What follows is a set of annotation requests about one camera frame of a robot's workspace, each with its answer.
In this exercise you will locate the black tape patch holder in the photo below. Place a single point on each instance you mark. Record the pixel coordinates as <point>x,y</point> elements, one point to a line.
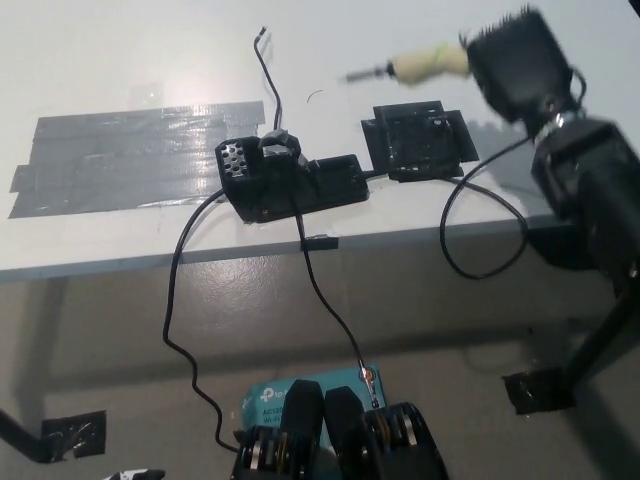
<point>415,150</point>

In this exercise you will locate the black table leg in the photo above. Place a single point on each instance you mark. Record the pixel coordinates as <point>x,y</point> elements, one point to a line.
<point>20,432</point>
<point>595,345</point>

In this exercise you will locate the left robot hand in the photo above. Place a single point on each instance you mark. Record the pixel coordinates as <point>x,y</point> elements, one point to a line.
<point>135,474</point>

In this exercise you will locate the teal tp-link box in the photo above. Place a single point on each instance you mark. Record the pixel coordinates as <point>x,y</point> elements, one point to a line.
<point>267,397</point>

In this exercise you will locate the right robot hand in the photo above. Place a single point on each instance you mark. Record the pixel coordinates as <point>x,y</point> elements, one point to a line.
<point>520,65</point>

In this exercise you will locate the black soldering iron base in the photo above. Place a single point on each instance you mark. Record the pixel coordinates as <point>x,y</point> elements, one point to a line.
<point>305,192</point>

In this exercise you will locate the grey duct tape patch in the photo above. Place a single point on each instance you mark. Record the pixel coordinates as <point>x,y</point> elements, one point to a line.
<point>125,160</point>

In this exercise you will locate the small black tape strip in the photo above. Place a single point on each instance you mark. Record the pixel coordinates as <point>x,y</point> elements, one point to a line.
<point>320,243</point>

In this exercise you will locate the black robot torso blocks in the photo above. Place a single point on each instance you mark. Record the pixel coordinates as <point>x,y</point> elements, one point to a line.
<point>345,440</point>

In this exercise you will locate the cream-wrapped soldering iron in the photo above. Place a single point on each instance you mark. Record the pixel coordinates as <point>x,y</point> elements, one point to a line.
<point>425,65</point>

